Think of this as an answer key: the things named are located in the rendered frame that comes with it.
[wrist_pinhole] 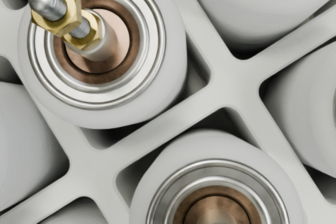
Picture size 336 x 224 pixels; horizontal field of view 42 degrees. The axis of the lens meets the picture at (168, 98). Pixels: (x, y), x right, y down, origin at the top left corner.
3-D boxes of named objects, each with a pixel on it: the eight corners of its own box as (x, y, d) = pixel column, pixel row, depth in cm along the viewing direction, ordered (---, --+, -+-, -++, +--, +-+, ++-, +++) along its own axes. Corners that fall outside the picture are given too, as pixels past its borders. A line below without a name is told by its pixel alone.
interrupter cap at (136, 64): (191, 11, 24) (191, 8, 23) (127, 135, 24) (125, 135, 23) (70, -50, 24) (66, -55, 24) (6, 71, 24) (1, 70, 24)
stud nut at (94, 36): (110, 24, 21) (106, 20, 20) (93, 56, 21) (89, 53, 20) (74, 5, 21) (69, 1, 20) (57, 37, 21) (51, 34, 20)
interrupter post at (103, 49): (127, 32, 24) (117, 19, 21) (107, 71, 24) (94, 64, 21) (89, 12, 24) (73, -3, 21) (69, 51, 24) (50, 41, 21)
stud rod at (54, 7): (104, 32, 22) (60, -8, 15) (95, 49, 22) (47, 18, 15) (87, 23, 22) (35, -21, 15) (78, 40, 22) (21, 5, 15)
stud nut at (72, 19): (92, 4, 17) (87, -1, 16) (71, 43, 17) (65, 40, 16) (48, -18, 17) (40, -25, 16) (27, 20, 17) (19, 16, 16)
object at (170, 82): (205, 49, 42) (217, 2, 24) (158, 139, 42) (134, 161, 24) (116, 4, 42) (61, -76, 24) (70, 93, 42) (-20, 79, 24)
